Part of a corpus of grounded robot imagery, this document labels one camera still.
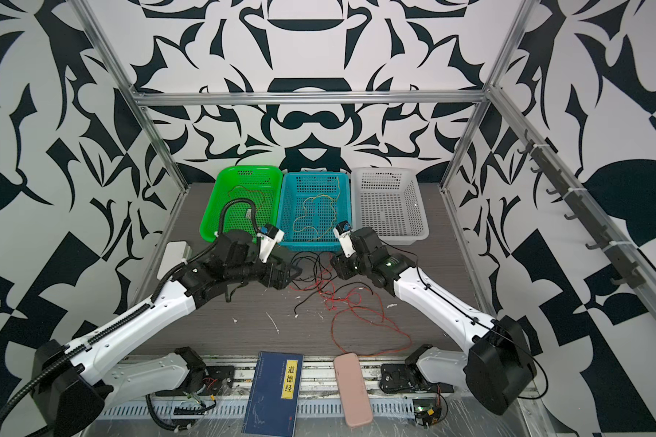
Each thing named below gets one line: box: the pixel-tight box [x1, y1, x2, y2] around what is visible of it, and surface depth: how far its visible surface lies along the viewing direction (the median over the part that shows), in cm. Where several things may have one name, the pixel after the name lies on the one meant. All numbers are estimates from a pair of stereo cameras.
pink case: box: [333, 351, 374, 427], surface depth 73 cm
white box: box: [156, 241, 193, 280], surface depth 96 cm
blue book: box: [242, 351, 304, 437], surface depth 73 cm
